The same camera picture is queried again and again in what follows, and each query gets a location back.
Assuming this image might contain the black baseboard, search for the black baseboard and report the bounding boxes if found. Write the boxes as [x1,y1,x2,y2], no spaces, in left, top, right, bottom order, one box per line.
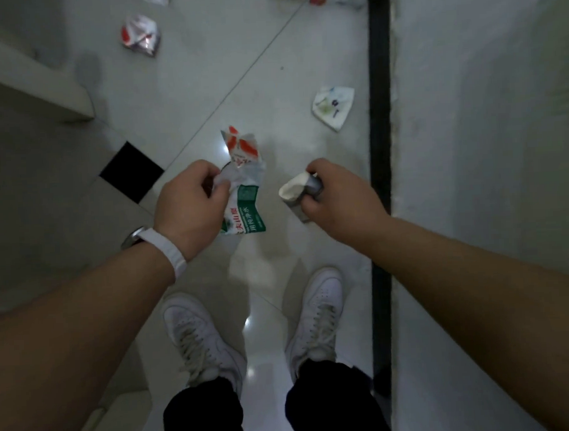
[356,0,410,398]

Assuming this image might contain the white left sneaker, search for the white left sneaker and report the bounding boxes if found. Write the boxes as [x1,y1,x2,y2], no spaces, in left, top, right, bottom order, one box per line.
[161,289,250,397]

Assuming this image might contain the white sneaker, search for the white sneaker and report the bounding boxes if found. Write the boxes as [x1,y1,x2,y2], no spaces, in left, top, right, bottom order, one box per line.
[161,289,250,397]
[281,266,349,381]

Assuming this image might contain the person's right forearm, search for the person's right forearm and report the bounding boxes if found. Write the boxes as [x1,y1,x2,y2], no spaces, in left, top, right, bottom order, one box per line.
[367,209,569,431]

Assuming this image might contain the white right sneaker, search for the white right sneaker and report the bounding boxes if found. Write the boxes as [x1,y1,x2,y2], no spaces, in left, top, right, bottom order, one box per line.
[281,266,349,381]

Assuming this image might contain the person's right hand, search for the person's right hand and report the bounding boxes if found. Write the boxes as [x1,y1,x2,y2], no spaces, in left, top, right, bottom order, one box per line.
[298,155,395,258]

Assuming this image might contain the grey white carton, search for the grey white carton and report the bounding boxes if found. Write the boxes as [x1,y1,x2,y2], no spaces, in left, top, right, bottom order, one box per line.
[276,170,327,225]

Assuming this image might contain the green white wrapper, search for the green white wrapper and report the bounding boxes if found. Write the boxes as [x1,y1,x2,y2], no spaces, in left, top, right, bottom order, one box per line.
[213,123,270,236]

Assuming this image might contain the smartwatch with white band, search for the smartwatch with white band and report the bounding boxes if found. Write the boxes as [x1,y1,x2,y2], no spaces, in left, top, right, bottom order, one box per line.
[120,224,190,287]

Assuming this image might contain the black trousers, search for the black trousers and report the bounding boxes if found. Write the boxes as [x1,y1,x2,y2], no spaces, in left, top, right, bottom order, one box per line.
[149,356,394,431]

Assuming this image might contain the person's left hand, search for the person's left hand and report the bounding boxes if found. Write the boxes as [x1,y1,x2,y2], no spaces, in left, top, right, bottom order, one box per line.
[150,158,234,264]

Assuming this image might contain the white tissue packet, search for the white tissue packet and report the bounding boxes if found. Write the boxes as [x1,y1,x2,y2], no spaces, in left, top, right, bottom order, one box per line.
[310,84,358,134]

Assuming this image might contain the person's left forearm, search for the person's left forearm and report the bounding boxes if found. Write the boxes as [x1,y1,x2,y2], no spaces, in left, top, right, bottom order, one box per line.
[0,246,182,431]

